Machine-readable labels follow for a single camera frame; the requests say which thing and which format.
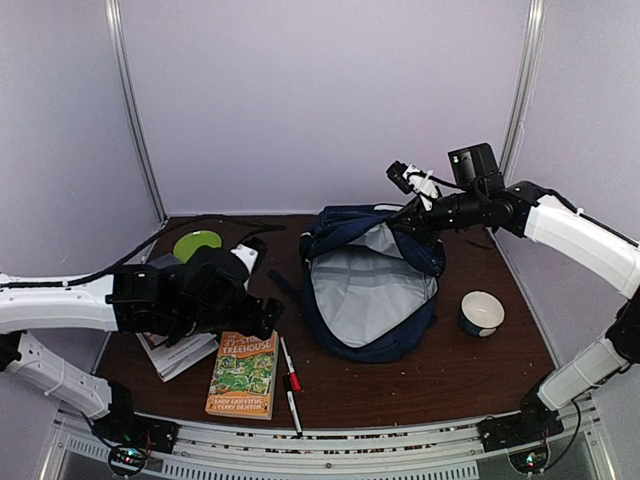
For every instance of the white coffee cover book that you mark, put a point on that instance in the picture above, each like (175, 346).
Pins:
(171, 361)

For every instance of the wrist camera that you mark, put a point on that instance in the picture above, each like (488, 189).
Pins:
(247, 257)
(410, 179)

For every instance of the red capped marker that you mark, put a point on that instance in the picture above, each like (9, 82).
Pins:
(292, 374)

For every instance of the black capped marker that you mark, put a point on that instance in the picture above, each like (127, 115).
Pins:
(292, 406)

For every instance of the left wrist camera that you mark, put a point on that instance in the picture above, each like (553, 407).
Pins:
(247, 257)

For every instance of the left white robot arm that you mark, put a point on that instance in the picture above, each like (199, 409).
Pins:
(130, 298)

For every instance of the left aluminium frame post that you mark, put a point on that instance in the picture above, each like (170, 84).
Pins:
(118, 41)

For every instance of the right aluminium frame post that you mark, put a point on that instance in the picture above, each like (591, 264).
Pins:
(525, 85)

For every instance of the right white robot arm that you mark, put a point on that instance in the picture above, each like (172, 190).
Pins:
(581, 279)

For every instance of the aluminium frame post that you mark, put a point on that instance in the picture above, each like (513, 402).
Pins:
(525, 85)
(118, 41)

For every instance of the orange Treehouse book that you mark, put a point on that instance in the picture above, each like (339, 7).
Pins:
(244, 377)

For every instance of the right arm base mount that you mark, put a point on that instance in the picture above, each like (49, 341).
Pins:
(526, 444)

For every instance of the green plate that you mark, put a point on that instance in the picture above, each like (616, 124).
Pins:
(189, 243)

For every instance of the navy blue backpack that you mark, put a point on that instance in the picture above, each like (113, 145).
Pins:
(368, 292)

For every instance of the white teal bowl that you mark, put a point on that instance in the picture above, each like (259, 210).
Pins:
(480, 314)

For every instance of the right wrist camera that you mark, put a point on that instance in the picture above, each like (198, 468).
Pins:
(410, 179)

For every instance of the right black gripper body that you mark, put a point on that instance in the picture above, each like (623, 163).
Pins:
(469, 211)

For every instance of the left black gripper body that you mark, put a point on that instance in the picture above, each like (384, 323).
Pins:
(245, 323)

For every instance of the aluminium front rail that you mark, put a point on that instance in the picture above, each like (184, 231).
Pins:
(443, 450)

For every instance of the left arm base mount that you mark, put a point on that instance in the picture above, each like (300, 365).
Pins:
(131, 441)

